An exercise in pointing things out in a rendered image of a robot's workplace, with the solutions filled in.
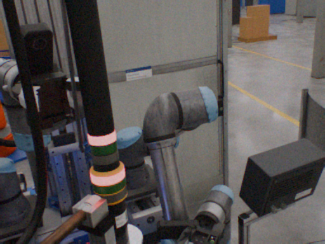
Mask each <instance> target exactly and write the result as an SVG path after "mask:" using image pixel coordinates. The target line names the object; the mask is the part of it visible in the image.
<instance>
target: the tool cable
mask: <svg viewBox="0 0 325 244"><path fill-rule="evenodd" d="M1 1H2V4H3V8H4V14H5V17H6V21H7V24H8V31H9V34H10V38H11V43H12V47H13V51H14V54H15V61H16V64H17V68H18V75H19V78H20V82H21V85H22V91H23V96H24V101H25V106H26V108H27V115H28V119H29V123H30V130H31V134H32V141H33V145H34V151H35V159H36V168H37V198H36V207H35V209H34V213H33V214H32V218H31V220H30V222H29V225H28V226H27V228H26V230H25V232H24V233H23V235H21V237H20V239H19V240H18V241H17V242H16V243H15V244H28V243H29V242H30V240H31V239H32V238H33V236H34V234H35V232H36V231H37V228H38V226H39V225H40V222H41V219H42V218H43V213H44V209H45V207H46V197H47V191H48V180H47V178H48V171H47V164H46V155H45V148H44V141H43V132H42V129H41V122H40V118H39V113H38V110H37V103H36V98H35V93H34V88H33V85H32V78H31V75H30V71H29V63H28V60H27V56H26V51H25V46H24V43H23V37H22V31H21V28H20V24H19V19H18V15H17V9H16V6H15V0H1Z"/></svg>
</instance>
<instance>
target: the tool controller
mask: <svg viewBox="0 0 325 244"><path fill-rule="evenodd" d="M324 166H325V152H323V150H320V149H319V148H318V147H316V146H315V145H313V144H312V143H311V142H309V141H308V140H306V139H299V140H296V141H294V142H290V143H288V144H284V145H282V146H279V147H275V148H273V149H269V150H267V151H263V152H260V153H258V154H254V155H252V156H248V160H247V163H246V169H245V171H244V175H243V176H244V177H243V180H242V184H241V190H240V192H239V197H240V198H241V199H242V200H243V201H244V202H245V204H247V206H248V207H249V208H250V209H252V211H253V212H254V213H255V214H257V216H258V217H262V216H263V215H267V214H268V213H271V212H272V213H273V214H276V213H277V212H278V211H279V210H278V209H280V208H281V209H282V210H285V209H286V208H287V205H289V204H292V203H294V202H296V201H300V200H301V199H303V198H306V197H308V196H311V195H313V193H314V191H315V189H316V185H317V184H318V181H319V179H320V177H321V173H322V171H323V170H324Z"/></svg>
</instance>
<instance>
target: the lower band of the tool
mask: <svg viewBox="0 0 325 244"><path fill-rule="evenodd" d="M119 162H120V161H119ZM123 168H124V165H123V163H122V162H120V166H119V167H118V168H116V169H115V170H113V171H111V172H105V173H100V172H96V171H95V170H93V166H92V167H91V168H90V173H91V174H92V175H94V176H96V177H110V176H112V175H115V174H117V173H120V172H121V170H123ZM123 189H124V188H123ZM123 189H122V190H123ZM122 190H120V191H119V192H121V191H122ZM119 192H117V193H119ZM113 194H116V193H113ZM113 194H107V195H113ZM126 196H127V195H126ZM126 196H125V197H126ZM125 197H124V198H123V199H125ZM123 199H122V200H123ZM122 200H119V201H117V202H115V203H108V205H115V204H117V203H120V202H121V201H122Z"/></svg>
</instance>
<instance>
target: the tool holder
mask: <svg viewBox="0 0 325 244"><path fill-rule="evenodd" d="M90 197H91V195H87V196H86V197H85V198H83V199H82V200H81V201H79V202H78V203H77V204H75V206H73V207H72V211H73V214H75V213H76V212H77V211H78V210H80V209H82V210H83V211H84V212H85V214H86V216H87V219H86V220H85V221H84V222H83V223H82V224H80V225H79V227H77V229H80V230H82V231H84V232H87V233H88V236H89V242H90V244H116V239H115V231H114V224H115V223H116V218H115V213H112V212H109V211H108V204H107V200H106V199H104V198H100V200H99V201H97V202H96V203H95V204H94V205H93V206H91V205H90V206H87V205H85V203H84V202H85V201H87V200H88V198H90ZM128 233H129V241H128V242H127V244H145V243H144V242H143V236H142V232H141V231H140V230H139V229H138V228H137V227H135V226H132V225H130V224H128Z"/></svg>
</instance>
